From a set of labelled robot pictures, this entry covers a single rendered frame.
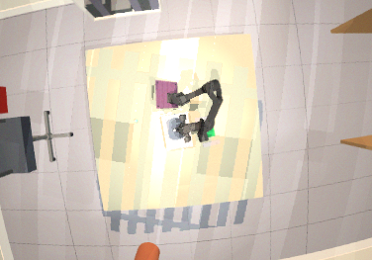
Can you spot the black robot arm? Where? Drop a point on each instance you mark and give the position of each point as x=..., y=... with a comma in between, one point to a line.
x=206, y=125

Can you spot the grey round disc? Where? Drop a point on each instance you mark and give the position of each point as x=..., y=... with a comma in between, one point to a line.
x=171, y=125

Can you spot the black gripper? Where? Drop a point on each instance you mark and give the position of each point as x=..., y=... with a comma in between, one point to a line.
x=183, y=118

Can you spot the green rectangular block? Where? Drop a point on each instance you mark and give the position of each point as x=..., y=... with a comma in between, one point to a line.
x=211, y=133

